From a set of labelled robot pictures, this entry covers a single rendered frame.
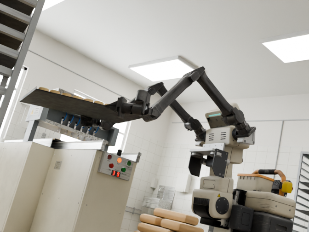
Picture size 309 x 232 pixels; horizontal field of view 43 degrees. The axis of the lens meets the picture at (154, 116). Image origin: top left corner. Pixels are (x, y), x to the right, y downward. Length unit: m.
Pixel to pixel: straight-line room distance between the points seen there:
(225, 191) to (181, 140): 5.65
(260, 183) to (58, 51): 5.06
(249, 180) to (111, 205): 0.93
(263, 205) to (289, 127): 4.31
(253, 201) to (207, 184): 0.30
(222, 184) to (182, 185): 5.12
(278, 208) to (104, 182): 1.11
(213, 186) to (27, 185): 1.43
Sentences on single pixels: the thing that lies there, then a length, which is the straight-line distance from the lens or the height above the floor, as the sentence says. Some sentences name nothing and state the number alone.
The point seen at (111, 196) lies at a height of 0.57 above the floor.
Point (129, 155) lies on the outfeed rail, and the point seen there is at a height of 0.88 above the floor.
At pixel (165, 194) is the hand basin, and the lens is 7.96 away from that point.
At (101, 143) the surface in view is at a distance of 2.59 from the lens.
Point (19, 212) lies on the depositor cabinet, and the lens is 3.17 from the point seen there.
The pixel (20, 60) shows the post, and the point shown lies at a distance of 1.87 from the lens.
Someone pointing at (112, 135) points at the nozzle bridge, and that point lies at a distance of 3.48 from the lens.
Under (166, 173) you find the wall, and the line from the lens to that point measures 8.11.
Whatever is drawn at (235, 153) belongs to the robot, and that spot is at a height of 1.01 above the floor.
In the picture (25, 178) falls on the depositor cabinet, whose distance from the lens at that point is 3.15.
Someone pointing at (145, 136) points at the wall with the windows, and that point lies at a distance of 8.04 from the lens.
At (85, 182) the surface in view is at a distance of 2.60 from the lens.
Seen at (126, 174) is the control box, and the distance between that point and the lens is 2.69.
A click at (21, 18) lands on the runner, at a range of 1.96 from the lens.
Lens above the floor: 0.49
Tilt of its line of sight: 15 degrees up
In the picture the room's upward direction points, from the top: 14 degrees clockwise
